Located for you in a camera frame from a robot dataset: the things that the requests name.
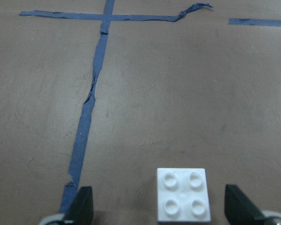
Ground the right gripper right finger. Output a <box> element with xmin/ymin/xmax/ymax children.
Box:
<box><xmin>224</xmin><ymin>184</ymin><xmax>265</xmax><ymax>225</ymax></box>

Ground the white block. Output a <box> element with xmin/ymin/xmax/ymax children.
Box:
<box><xmin>156</xmin><ymin>168</ymin><xmax>211</xmax><ymax>223</ymax></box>

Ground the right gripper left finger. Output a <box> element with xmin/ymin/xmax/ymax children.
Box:
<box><xmin>63</xmin><ymin>186</ymin><xmax>94</xmax><ymax>225</ymax></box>

